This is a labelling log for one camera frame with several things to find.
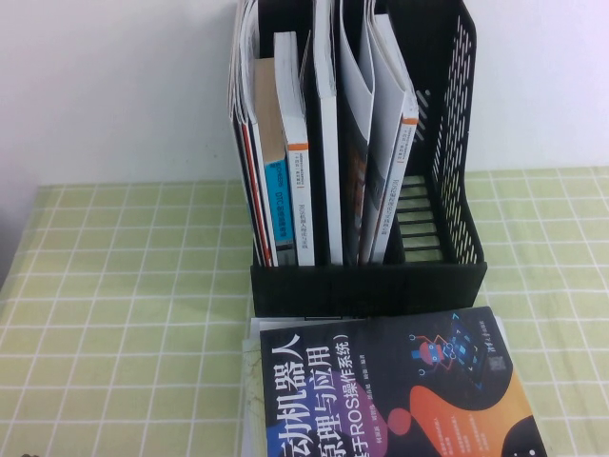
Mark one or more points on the dark mobile robot book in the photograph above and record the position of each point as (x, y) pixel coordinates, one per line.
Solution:
(380, 390)

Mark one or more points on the white book orange stripe spine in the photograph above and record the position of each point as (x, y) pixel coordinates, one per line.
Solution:
(300, 200)
(387, 166)

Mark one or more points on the blue spine book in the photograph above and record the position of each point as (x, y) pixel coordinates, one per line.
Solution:
(278, 200)

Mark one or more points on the thick plain white book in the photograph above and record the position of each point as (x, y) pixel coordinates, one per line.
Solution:
(330, 166)

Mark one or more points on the black perforated plastic book holder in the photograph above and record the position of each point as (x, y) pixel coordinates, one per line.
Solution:
(371, 290)

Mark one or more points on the cream yellow mechanical devices book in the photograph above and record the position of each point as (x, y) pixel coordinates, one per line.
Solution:
(252, 381)

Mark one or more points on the thin orange spine magazine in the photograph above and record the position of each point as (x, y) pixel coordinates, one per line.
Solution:
(257, 190)

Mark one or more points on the dark spine floppy magazine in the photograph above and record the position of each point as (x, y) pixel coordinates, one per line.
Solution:
(357, 190)

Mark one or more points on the green checkered tablecloth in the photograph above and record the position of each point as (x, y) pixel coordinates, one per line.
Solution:
(119, 285)

